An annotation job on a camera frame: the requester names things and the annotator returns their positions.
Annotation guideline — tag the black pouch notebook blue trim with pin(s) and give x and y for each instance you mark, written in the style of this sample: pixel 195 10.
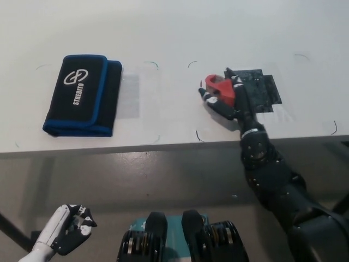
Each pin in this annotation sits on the black pouch notebook blue trim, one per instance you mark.
pixel 81 95

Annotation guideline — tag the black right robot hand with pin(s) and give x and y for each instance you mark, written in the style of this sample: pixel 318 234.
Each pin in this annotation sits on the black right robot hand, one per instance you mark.
pixel 242 109

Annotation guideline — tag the red tape dispenser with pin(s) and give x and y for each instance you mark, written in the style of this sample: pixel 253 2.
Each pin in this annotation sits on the red tape dispenser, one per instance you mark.
pixel 222 88

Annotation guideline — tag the black ribbed robot body block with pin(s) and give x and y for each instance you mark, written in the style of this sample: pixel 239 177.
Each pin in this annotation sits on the black ribbed robot body block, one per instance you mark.
pixel 212 240
pixel 144 240

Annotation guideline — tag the black tape patch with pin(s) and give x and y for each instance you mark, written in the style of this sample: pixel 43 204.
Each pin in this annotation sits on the black tape patch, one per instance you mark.
pixel 263 90

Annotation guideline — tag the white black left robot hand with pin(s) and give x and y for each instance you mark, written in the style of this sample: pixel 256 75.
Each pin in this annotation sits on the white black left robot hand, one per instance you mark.
pixel 65 232

